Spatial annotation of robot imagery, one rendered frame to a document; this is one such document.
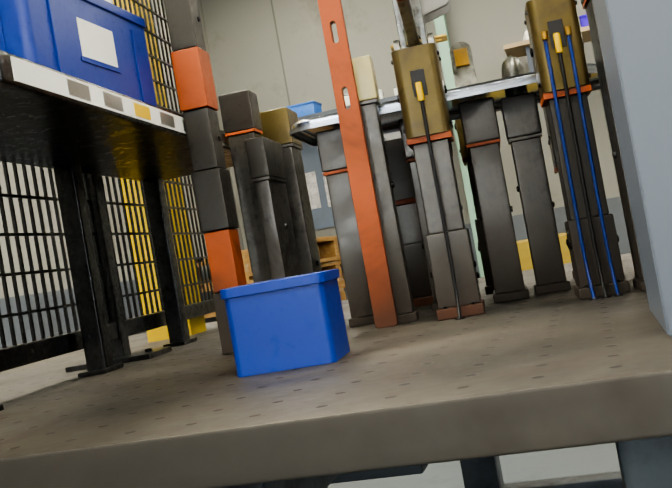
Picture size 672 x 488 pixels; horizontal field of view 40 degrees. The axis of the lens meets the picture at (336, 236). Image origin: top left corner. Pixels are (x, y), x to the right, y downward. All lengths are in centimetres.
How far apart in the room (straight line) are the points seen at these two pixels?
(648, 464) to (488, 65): 672
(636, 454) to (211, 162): 76
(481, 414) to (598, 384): 7
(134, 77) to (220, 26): 673
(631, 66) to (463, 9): 673
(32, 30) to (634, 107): 61
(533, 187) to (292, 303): 55
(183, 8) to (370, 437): 82
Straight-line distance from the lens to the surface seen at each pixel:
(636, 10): 74
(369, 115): 127
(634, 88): 73
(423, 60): 121
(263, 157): 139
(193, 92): 128
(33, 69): 91
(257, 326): 93
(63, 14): 110
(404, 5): 121
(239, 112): 144
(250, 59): 780
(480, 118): 134
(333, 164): 135
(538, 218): 137
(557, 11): 119
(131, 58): 123
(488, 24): 740
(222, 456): 65
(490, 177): 133
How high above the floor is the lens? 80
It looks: 1 degrees up
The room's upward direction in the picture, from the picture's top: 10 degrees counter-clockwise
